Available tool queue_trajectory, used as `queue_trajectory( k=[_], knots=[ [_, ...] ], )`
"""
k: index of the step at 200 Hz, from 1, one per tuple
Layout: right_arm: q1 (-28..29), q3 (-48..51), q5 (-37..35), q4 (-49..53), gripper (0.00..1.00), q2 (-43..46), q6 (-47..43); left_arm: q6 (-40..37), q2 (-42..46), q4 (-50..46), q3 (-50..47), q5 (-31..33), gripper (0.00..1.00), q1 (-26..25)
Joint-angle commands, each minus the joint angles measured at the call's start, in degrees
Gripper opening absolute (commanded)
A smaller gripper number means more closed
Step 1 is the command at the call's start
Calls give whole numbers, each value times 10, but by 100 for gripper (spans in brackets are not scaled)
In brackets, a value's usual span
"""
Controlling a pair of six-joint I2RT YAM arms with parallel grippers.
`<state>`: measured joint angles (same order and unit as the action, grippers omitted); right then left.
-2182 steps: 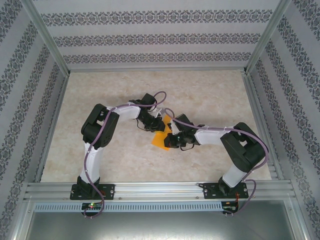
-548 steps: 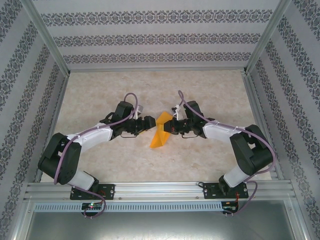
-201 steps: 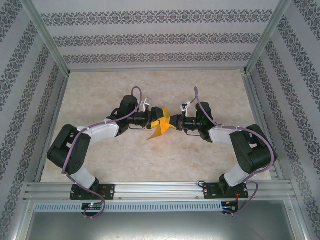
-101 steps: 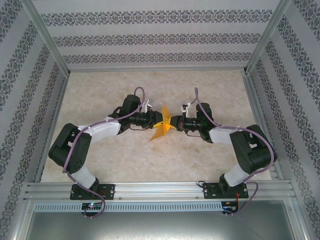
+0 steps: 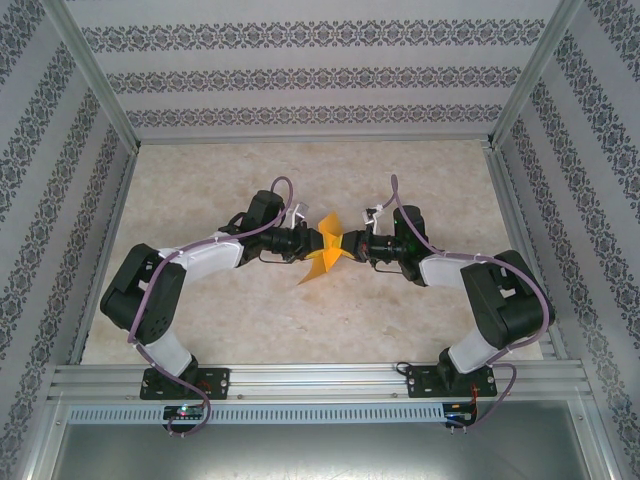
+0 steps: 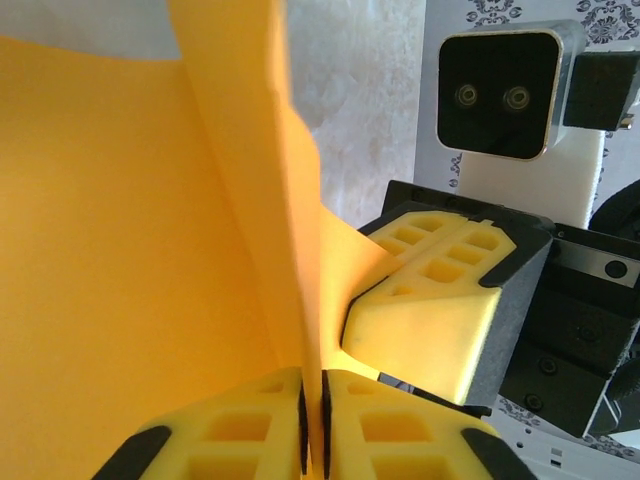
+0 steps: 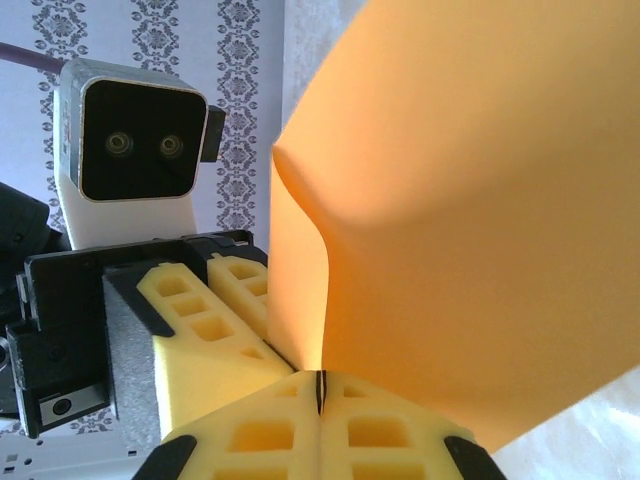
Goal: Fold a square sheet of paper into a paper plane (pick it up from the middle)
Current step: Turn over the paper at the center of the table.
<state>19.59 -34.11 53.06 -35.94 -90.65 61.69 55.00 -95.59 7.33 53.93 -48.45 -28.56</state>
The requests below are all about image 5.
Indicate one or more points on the orange cloth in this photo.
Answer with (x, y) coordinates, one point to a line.
(317, 267)

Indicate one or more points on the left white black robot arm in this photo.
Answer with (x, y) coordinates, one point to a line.
(215, 255)

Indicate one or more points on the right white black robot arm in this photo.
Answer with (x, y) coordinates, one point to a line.
(442, 270)

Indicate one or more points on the grey metal sheet panel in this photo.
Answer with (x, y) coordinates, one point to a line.
(320, 455)

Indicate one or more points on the small green circuit board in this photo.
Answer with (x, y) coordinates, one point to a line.
(457, 416)
(182, 411)

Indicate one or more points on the aluminium frame cross bar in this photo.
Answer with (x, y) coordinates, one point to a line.
(315, 137)

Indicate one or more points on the long aluminium mounting rail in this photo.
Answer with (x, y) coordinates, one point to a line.
(320, 380)

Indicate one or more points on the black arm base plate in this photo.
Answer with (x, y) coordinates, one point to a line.
(220, 382)
(420, 382)

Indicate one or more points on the aluminium table side rail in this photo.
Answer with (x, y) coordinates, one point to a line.
(512, 225)
(121, 200)

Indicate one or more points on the aluminium frame post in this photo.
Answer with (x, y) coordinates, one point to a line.
(538, 65)
(93, 65)

